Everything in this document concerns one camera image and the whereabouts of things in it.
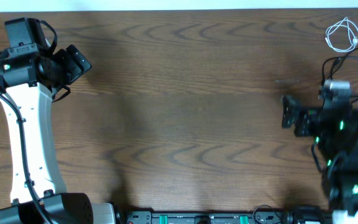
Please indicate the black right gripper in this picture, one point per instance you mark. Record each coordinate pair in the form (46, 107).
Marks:
(306, 116)

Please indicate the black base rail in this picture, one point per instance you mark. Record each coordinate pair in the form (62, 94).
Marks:
(262, 214)

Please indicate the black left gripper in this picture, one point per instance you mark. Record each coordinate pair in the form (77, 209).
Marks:
(76, 68)

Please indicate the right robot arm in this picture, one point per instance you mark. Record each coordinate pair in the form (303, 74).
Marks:
(335, 132)

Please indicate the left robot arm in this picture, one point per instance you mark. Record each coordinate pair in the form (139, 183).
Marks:
(34, 74)

